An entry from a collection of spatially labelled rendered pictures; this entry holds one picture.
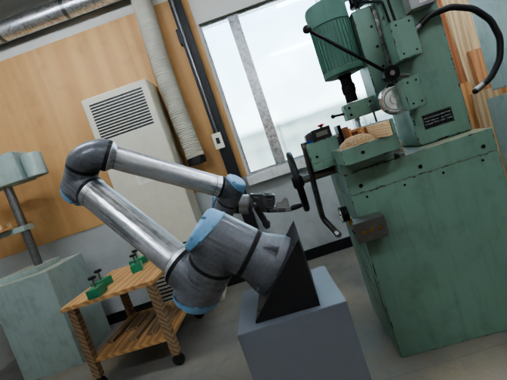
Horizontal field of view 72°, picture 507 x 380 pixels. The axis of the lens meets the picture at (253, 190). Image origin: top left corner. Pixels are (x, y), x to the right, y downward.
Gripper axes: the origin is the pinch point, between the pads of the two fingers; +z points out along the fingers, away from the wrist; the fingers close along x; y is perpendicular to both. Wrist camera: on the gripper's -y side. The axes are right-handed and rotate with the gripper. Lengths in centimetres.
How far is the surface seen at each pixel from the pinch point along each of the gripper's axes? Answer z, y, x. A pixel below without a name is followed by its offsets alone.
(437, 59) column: 55, 65, -9
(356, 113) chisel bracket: 26, 44, -1
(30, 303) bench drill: -175, -81, 58
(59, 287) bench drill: -159, -72, 66
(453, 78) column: 62, 58, -9
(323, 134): 11.6, 34.4, -6.2
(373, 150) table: 27.1, 28.0, -29.2
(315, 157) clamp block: 8.8, 24.6, -6.4
